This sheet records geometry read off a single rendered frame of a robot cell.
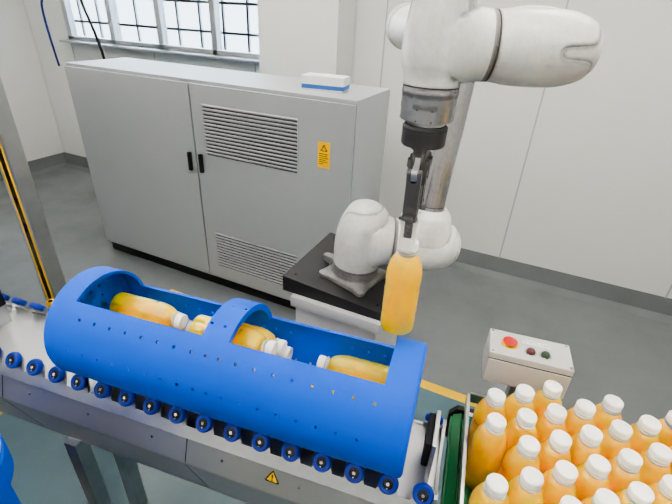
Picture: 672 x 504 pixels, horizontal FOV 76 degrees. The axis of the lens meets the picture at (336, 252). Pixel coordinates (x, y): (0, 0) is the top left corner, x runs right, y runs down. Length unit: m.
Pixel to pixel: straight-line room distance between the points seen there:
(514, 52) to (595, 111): 2.67
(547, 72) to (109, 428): 1.26
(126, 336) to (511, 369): 0.93
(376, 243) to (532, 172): 2.27
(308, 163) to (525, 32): 1.86
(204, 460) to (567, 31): 1.14
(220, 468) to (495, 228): 2.90
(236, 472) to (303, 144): 1.74
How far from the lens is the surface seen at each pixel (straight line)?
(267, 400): 0.93
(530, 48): 0.73
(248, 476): 1.17
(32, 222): 1.87
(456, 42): 0.70
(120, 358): 1.10
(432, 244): 1.35
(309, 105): 2.38
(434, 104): 0.71
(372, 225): 1.31
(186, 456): 1.24
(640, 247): 3.69
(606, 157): 3.44
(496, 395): 1.07
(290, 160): 2.51
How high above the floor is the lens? 1.84
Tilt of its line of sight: 29 degrees down
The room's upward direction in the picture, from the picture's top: 3 degrees clockwise
